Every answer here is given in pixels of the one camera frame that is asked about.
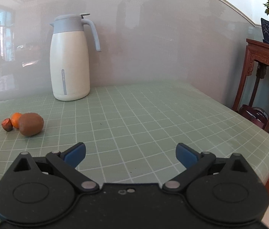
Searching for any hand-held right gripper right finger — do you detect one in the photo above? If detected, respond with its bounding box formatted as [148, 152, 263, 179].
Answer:
[163, 143, 255, 193]

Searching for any cut brown fruit half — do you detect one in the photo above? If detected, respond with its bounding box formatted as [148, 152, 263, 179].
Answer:
[1, 118, 13, 132]

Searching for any small tangerine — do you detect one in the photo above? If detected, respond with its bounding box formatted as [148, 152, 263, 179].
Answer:
[11, 113, 23, 129]

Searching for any brown kiwi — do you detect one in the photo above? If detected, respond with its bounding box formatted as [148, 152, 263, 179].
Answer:
[18, 113, 45, 137]

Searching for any green grid tablecloth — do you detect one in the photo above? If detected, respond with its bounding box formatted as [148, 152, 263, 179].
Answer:
[0, 81, 269, 222]

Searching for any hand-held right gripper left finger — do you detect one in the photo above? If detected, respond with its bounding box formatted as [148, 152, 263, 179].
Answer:
[7, 142, 100, 194]

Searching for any carved wooden stand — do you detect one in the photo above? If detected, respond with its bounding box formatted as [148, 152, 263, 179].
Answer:
[231, 38, 269, 134]

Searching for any white and blue thermos jug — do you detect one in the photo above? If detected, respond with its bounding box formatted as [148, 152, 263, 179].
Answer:
[49, 13, 101, 101]

